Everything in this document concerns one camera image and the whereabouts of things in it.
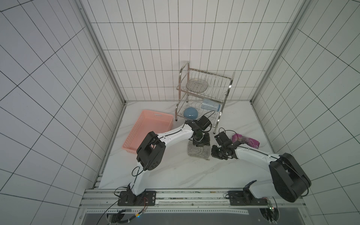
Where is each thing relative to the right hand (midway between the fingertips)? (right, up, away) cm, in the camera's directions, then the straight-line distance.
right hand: (207, 153), depth 89 cm
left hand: (-2, +5, -5) cm, 8 cm away
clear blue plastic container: (+6, +33, +17) cm, 37 cm away
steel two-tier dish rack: (-4, +39, -2) cm, 39 cm away
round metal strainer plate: (-6, +45, +4) cm, 46 cm away
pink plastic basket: (-42, +20, +15) cm, 49 cm away
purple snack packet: (+27, +8, -1) cm, 28 cm away
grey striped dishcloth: (-3, +1, 0) cm, 3 cm away
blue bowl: (-10, +27, +15) cm, 32 cm away
